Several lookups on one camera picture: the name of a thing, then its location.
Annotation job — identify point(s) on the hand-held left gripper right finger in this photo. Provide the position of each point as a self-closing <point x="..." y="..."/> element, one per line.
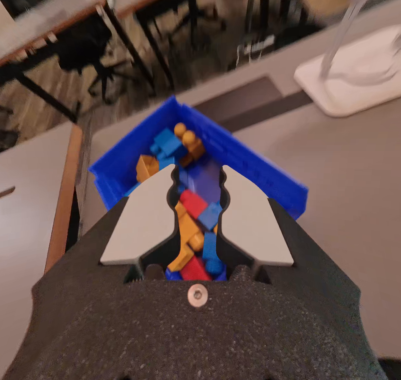
<point x="253" y="226"/>

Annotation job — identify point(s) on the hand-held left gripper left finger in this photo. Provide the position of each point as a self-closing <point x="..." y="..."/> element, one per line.
<point x="141" y="220"/>

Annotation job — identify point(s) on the pile of mega blocks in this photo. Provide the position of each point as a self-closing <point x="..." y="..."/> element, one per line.
<point x="192" y="204"/>

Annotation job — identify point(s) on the blue plastic bin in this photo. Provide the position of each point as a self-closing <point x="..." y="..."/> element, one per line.
<point x="125" y="167"/>

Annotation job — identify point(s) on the white base document stand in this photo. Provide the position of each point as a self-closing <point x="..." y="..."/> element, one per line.
<point x="360" y="82"/>

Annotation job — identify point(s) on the black office chair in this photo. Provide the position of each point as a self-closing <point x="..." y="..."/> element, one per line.
<point x="84" y="48"/>

